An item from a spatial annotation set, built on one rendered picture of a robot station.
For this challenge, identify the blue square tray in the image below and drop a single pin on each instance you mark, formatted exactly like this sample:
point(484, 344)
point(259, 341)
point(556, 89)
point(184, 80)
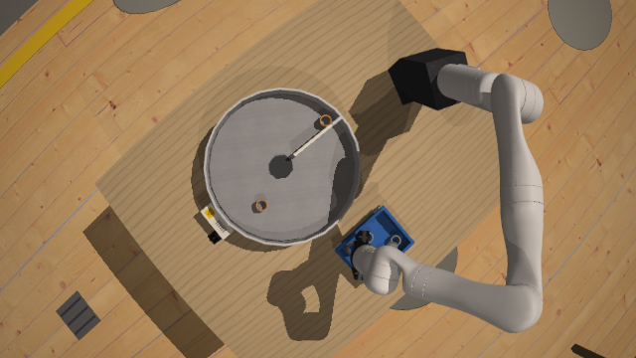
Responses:
point(382, 225)

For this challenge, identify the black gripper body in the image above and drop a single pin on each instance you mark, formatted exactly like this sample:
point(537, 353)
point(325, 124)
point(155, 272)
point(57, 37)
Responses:
point(361, 243)

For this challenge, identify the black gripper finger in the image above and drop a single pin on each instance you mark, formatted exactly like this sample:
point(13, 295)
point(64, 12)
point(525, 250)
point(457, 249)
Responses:
point(361, 235)
point(356, 274)

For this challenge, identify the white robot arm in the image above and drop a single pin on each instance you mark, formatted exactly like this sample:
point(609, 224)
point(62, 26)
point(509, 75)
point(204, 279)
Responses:
point(512, 307)

